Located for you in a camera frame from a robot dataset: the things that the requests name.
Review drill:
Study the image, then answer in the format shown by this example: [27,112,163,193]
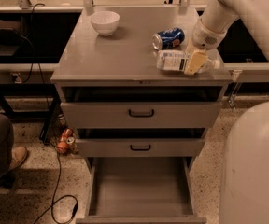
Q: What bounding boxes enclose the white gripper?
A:
[184,19,226,76]

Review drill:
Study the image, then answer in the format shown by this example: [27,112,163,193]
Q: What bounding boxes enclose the clear plastic water bottle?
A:
[157,50,220,74]

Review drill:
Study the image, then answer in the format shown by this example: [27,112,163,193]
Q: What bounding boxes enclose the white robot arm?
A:
[187,0,269,224]

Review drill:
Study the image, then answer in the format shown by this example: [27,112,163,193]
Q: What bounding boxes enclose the grey metal drawer cabinet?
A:
[50,5,234,224]

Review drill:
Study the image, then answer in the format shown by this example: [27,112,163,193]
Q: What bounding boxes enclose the top grey drawer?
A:
[61,87,220,129]

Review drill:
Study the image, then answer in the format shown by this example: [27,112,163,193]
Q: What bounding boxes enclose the middle grey drawer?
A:
[76,128,205,157]

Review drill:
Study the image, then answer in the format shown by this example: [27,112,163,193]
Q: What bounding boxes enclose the bottom grey open drawer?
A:
[76,157,206,224]

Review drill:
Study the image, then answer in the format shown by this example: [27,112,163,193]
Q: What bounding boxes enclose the blue soda can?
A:
[152,27,185,50]

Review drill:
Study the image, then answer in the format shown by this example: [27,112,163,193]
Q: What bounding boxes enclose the white ceramic bowl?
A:
[89,11,120,36]

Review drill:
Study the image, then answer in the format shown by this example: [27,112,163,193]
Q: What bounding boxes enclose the red soda can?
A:
[60,128,73,142]

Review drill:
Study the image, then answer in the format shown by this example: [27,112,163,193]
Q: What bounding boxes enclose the black table leg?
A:
[39,98,60,144]

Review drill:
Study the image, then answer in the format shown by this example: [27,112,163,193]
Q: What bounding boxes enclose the dark box under bench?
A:
[0,20,21,46]

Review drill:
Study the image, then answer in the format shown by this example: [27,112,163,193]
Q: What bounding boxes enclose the tan shoe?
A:
[0,147,28,179]

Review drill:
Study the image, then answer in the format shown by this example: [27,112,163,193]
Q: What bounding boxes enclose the black floor cable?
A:
[33,152,79,224]

